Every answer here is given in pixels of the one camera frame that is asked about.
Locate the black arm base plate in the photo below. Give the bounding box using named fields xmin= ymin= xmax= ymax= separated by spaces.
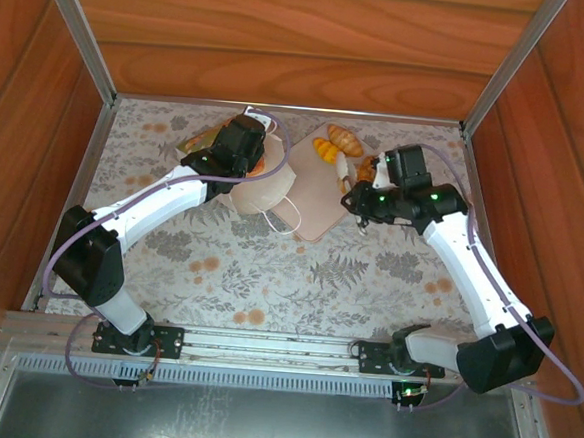
xmin=90 ymin=318 xmax=186 ymax=361
xmin=354 ymin=339 xmax=449 ymax=381

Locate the aluminium frame post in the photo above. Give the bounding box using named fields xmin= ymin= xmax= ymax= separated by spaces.
xmin=457 ymin=0 xmax=572 ymax=144
xmin=27 ymin=0 xmax=126 ymax=111

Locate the golden striped fake croissant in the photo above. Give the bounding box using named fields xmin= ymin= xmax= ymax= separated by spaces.
xmin=324 ymin=123 xmax=368 ymax=159

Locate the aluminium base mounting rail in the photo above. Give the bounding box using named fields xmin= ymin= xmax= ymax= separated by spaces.
xmin=0 ymin=308 xmax=538 ymax=390

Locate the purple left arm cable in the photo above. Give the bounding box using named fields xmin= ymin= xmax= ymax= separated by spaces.
xmin=39 ymin=93 xmax=295 ymax=402

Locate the shiny steel sheet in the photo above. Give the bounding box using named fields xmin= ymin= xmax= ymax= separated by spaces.
xmin=0 ymin=366 xmax=566 ymax=438

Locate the white floral paper bag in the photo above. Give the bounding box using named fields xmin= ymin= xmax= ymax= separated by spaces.
xmin=172 ymin=113 xmax=310 ymax=237

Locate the aluminium table edge rail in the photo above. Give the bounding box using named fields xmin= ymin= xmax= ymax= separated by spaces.
xmin=444 ymin=127 xmax=531 ymax=348
xmin=20 ymin=100 xmax=115 ymax=317
xmin=113 ymin=91 xmax=465 ymax=128

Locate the pink square tray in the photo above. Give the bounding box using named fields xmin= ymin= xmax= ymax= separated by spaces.
xmin=269 ymin=119 xmax=399 ymax=250

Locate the yellow orange fake bun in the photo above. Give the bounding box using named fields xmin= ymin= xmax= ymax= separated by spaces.
xmin=310 ymin=136 xmax=342 ymax=166

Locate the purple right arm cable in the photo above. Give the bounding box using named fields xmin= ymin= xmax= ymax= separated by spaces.
xmin=398 ymin=143 xmax=584 ymax=424

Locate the small circuit board green light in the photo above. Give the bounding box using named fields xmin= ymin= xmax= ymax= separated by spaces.
xmin=391 ymin=380 xmax=432 ymax=414

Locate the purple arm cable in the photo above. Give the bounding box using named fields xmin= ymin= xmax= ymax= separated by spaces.
xmin=39 ymin=93 xmax=295 ymax=402
xmin=398 ymin=143 xmax=584 ymax=424

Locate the small wired connector plug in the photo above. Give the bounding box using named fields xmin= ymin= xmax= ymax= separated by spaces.
xmin=137 ymin=338 xmax=165 ymax=387

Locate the grey slotted cable duct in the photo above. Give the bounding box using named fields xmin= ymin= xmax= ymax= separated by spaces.
xmin=10 ymin=352 xmax=397 ymax=401

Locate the grey floral tablecloth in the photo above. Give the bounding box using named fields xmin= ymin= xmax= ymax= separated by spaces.
xmin=47 ymin=93 xmax=524 ymax=348

